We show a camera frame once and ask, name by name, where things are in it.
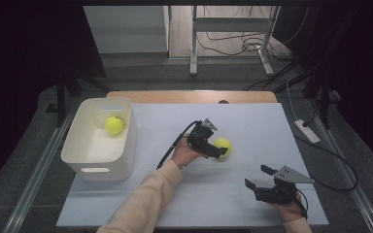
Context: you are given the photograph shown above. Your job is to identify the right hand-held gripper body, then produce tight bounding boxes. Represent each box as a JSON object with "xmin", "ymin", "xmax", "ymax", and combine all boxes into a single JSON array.
[{"xmin": 254, "ymin": 165, "xmax": 316, "ymax": 205}]

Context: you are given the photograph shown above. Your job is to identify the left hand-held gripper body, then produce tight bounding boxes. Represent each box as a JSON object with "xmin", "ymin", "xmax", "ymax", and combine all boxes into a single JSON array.
[{"xmin": 186, "ymin": 117, "xmax": 220, "ymax": 157}]

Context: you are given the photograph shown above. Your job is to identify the yellow tennis ball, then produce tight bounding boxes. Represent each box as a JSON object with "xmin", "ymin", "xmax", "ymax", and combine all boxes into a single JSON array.
[
  {"xmin": 104, "ymin": 116, "xmax": 124, "ymax": 136},
  {"xmin": 213, "ymin": 137, "xmax": 233, "ymax": 160}
]

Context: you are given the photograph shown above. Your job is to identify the white plastic bin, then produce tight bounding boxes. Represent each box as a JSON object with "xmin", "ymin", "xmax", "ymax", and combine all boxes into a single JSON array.
[{"xmin": 60, "ymin": 97, "xmax": 139, "ymax": 182}]

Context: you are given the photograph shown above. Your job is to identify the person's right hand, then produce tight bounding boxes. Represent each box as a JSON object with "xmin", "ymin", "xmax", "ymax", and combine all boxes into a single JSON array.
[{"xmin": 271, "ymin": 193, "xmax": 307, "ymax": 223}]

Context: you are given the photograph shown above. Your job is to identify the person's left hand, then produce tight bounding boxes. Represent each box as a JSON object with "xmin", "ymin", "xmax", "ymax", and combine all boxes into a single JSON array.
[{"xmin": 170, "ymin": 135, "xmax": 209, "ymax": 170}]

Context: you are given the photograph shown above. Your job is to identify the wooden table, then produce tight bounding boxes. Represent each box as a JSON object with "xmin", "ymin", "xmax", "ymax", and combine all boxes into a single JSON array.
[{"xmin": 106, "ymin": 90, "xmax": 278, "ymax": 105}]

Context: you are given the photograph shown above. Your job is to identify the white table mat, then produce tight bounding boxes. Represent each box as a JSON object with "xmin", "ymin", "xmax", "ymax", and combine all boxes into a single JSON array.
[{"xmin": 56, "ymin": 102, "xmax": 329, "ymax": 227}]

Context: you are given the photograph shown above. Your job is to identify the white power strip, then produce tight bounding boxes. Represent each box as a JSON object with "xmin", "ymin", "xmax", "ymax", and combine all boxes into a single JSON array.
[{"xmin": 293, "ymin": 118, "xmax": 322, "ymax": 145}]

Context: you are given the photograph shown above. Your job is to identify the black metal stand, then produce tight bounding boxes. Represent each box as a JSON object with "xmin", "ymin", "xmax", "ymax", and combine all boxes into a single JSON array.
[{"xmin": 301, "ymin": 62, "xmax": 338, "ymax": 130}]

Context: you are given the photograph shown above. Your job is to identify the white cabinet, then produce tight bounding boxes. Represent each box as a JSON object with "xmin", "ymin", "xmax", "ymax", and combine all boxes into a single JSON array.
[{"xmin": 83, "ymin": 5, "xmax": 171, "ymax": 54}]

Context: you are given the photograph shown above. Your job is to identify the black tripod stand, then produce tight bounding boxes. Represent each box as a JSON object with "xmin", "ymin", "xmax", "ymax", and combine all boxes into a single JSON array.
[{"xmin": 46, "ymin": 67, "xmax": 112, "ymax": 128}]

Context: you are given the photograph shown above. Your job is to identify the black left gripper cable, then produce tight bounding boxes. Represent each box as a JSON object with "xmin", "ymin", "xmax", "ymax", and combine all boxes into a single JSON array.
[{"xmin": 155, "ymin": 120, "xmax": 202, "ymax": 171}]

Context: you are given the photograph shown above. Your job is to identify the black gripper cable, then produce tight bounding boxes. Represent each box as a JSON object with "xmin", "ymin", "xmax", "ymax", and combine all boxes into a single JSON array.
[
  {"xmin": 155, "ymin": 120, "xmax": 202, "ymax": 171},
  {"xmin": 294, "ymin": 188, "xmax": 309, "ymax": 220}
]

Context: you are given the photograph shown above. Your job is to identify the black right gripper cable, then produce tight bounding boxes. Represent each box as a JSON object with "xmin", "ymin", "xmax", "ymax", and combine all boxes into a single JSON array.
[{"xmin": 294, "ymin": 188, "xmax": 309, "ymax": 220}]

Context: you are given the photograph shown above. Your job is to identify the metal floor rail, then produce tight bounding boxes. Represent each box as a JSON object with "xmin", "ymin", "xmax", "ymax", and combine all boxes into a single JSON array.
[
  {"xmin": 306, "ymin": 99, "xmax": 373, "ymax": 233},
  {"xmin": 1, "ymin": 105, "xmax": 79, "ymax": 233}
]

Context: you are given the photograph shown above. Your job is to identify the black power cable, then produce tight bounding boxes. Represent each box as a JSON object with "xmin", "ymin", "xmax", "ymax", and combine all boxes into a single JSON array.
[{"xmin": 294, "ymin": 133, "xmax": 359, "ymax": 192}]

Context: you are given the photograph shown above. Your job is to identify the tangle of black floor cables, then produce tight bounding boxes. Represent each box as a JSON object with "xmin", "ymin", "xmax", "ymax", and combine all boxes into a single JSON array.
[{"xmin": 195, "ymin": 5, "xmax": 310, "ymax": 63}]

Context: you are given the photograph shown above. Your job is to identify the white metal desk frame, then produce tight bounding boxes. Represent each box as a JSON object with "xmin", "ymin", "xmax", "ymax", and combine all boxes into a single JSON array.
[{"xmin": 188, "ymin": 5, "xmax": 282, "ymax": 78}]

